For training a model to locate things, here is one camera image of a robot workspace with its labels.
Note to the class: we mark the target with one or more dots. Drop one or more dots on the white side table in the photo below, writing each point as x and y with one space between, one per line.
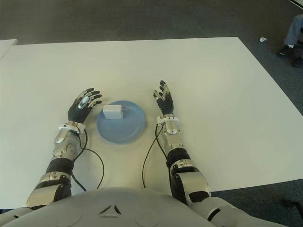
7 48

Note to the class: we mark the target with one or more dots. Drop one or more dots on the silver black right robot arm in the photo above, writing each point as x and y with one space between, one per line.
180 156

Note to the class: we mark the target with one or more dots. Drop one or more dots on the small white floor object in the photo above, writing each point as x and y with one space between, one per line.
262 39

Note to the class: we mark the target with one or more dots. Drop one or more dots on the blue round plate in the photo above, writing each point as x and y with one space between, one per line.
122 122

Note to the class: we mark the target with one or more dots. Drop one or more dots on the white charger block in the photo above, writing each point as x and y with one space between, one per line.
113 112

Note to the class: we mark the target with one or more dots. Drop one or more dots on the grey robot torso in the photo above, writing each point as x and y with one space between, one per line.
106 208

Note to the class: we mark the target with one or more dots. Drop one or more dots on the grey trouser leg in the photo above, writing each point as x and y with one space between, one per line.
293 30

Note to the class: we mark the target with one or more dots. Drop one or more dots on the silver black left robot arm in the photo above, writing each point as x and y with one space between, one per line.
61 151

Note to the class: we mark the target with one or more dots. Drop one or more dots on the black shoe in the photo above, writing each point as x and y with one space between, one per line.
285 50

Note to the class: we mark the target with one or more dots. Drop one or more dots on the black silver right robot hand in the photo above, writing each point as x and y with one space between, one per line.
165 104

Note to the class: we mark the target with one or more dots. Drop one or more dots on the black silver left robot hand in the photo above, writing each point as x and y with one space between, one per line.
79 111

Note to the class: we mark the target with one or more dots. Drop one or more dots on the black chair base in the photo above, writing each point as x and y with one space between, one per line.
293 204

